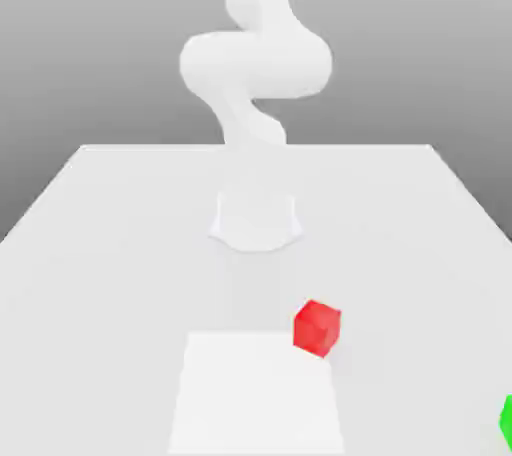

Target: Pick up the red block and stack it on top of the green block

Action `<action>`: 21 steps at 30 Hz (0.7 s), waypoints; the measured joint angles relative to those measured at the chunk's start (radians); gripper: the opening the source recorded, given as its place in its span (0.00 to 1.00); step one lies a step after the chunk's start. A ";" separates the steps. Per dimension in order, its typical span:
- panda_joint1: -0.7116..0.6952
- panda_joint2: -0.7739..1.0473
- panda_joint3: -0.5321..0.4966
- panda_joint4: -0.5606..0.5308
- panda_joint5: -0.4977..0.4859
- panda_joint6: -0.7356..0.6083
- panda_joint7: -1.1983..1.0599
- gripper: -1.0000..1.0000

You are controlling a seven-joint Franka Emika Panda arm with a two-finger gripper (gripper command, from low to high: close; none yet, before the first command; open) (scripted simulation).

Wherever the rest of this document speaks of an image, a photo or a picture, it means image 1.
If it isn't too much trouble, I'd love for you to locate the small red cube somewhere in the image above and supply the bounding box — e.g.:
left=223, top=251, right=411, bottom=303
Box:
left=292, top=298, right=343, bottom=359

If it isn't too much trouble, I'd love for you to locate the small green cube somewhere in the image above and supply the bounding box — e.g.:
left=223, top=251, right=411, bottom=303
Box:
left=498, top=394, right=512, bottom=452

